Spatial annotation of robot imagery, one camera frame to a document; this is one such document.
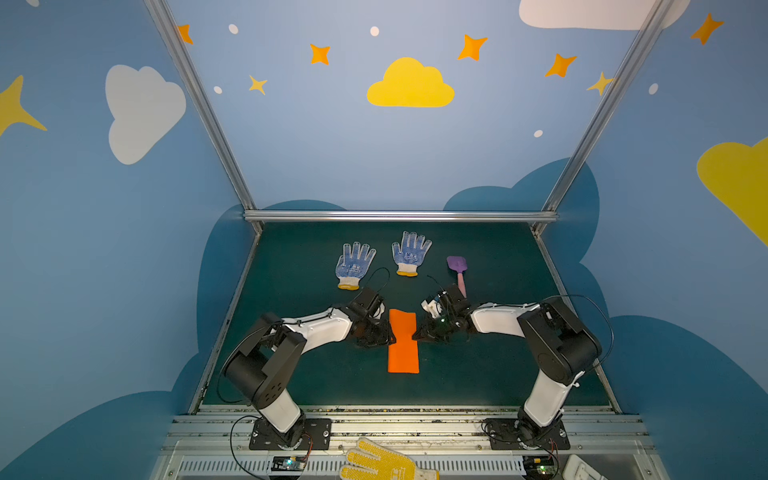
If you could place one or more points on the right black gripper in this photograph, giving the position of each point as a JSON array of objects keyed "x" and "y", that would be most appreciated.
[{"x": 437, "y": 324}]

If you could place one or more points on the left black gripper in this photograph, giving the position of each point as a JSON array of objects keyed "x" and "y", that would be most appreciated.
[{"x": 377, "y": 325}]

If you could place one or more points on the orange square paper sheet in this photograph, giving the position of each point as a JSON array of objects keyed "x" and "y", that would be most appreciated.
[{"x": 403, "y": 355}]

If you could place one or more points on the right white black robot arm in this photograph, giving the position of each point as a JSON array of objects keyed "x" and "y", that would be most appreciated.
[{"x": 561, "y": 344}]

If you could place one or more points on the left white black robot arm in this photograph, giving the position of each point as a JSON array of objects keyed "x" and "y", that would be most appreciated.
[{"x": 262, "y": 364}]

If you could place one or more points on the purple pink spatula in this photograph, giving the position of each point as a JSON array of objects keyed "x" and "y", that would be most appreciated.
[{"x": 458, "y": 265}]

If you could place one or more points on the left blue dotted work glove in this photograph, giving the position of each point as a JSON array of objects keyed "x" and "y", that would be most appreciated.
[{"x": 353, "y": 264}]

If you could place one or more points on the blue dotted work glove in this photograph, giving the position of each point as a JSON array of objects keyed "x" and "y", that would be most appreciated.
[
  {"x": 409, "y": 253},
  {"x": 353, "y": 264}
]

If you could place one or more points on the right blue dotted work glove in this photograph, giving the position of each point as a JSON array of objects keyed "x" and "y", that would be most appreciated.
[{"x": 409, "y": 253}]

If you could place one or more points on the yellow dotted work glove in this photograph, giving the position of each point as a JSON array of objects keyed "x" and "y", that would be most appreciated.
[{"x": 369, "y": 460}]

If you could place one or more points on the left green circuit board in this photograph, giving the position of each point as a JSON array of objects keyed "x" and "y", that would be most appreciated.
[{"x": 287, "y": 464}]

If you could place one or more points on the green circuit board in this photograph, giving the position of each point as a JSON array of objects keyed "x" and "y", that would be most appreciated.
[
  {"x": 287, "y": 464},
  {"x": 539, "y": 468}
]

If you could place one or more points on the right green circuit board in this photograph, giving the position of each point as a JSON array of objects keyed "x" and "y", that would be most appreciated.
[{"x": 539, "y": 468}]

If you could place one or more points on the white plastic object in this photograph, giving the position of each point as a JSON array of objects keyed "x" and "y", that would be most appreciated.
[{"x": 577, "y": 468}]

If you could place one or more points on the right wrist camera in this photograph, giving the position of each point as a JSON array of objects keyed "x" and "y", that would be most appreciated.
[{"x": 433, "y": 308}]

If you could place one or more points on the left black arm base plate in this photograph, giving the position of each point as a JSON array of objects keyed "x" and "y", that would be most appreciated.
[{"x": 315, "y": 433}]

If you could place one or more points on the aluminium rear frame bar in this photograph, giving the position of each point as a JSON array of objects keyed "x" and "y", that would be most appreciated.
[{"x": 400, "y": 216}]

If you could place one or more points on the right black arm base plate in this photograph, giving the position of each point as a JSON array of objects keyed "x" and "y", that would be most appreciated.
[{"x": 514, "y": 433}]

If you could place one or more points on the right aluminium frame post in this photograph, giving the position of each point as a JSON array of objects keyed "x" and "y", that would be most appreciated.
[{"x": 631, "y": 64}]

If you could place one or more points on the aluminium frame post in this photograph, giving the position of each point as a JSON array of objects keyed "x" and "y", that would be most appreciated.
[
  {"x": 164, "y": 21},
  {"x": 631, "y": 64}
]

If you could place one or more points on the left aluminium frame post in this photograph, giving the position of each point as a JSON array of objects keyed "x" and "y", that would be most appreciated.
[{"x": 164, "y": 21}]

